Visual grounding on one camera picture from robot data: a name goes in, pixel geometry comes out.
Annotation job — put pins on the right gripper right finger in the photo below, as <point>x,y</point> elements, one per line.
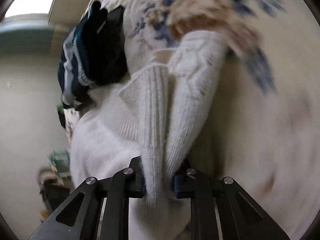
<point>222,209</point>

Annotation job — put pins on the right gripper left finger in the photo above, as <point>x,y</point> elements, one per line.
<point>97,209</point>

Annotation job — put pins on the white knit sweater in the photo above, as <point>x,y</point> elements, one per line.
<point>157,115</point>

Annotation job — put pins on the floral fleece bed blanket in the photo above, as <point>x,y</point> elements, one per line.
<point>263,124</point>

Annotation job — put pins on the navy striped knit garment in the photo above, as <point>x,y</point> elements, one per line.
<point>92,56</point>

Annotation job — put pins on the teal green curtain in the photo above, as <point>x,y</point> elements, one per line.
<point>32,34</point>

